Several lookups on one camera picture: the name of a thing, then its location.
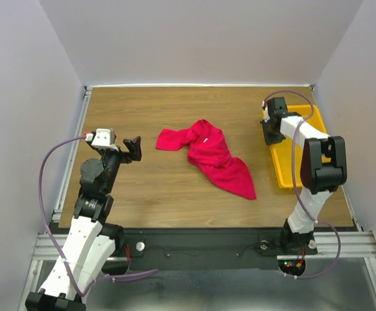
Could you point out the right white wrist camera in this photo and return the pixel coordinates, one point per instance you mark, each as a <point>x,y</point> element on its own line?
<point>264,105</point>

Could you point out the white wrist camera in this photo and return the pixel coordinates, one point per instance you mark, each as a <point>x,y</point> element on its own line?
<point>101,139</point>
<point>264,105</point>

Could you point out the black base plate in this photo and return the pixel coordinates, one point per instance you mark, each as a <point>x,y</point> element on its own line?
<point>181,249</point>

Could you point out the aluminium frame rail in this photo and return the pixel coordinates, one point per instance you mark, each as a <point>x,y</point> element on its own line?
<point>54,215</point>

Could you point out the red t shirt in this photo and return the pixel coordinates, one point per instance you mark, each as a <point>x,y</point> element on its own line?
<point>209,152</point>

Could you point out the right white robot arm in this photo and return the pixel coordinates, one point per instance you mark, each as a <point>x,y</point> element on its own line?
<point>318,167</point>

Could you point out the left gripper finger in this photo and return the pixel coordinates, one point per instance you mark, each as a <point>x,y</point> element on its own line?
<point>136,149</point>
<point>130,144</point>

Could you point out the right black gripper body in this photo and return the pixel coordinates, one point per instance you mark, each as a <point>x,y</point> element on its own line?
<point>271,135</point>

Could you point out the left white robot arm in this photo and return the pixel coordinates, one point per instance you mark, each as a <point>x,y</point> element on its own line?
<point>90,240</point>

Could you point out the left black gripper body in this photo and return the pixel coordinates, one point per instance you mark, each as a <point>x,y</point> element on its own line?
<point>112,161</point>

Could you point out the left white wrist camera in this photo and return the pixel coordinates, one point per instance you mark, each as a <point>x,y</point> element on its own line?
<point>101,139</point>

